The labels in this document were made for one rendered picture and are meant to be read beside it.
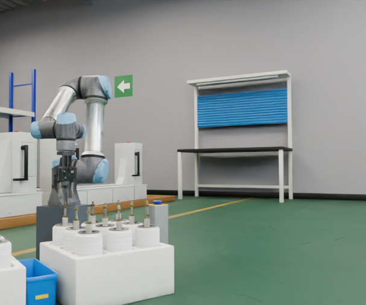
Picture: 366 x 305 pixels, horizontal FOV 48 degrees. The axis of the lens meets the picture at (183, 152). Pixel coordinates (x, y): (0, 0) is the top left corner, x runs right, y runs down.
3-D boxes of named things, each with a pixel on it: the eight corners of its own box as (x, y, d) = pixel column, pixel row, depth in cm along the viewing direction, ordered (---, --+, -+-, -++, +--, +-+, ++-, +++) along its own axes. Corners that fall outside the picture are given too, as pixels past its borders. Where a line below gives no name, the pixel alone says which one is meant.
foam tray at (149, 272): (39, 287, 166) (39, 242, 166) (125, 272, 189) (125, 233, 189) (75, 315, 134) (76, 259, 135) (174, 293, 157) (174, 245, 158)
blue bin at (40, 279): (5, 293, 158) (6, 261, 159) (35, 288, 165) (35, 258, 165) (25, 316, 134) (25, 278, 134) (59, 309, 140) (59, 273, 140)
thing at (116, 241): (137, 278, 152) (137, 229, 153) (116, 284, 145) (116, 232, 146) (120, 274, 159) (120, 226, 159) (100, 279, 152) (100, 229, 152)
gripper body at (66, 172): (57, 182, 158) (57, 150, 159) (54, 181, 166) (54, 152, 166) (77, 182, 161) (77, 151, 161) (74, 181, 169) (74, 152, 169)
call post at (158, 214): (146, 274, 185) (146, 204, 186) (159, 272, 189) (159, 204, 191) (154, 278, 179) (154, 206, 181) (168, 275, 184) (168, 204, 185)
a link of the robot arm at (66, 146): (55, 141, 167) (76, 141, 170) (54, 152, 167) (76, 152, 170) (57, 140, 160) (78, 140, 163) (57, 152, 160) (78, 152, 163)
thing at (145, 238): (129, 275, 157) (129, 227, 158) (144, 269, 165) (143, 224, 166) (150, 278, 152) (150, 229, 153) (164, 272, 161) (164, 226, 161)
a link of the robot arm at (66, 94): (60, 72, 209) (25, 123, 170) (82, 72, 209) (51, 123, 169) (65, 92, 216) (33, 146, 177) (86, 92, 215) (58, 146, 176)
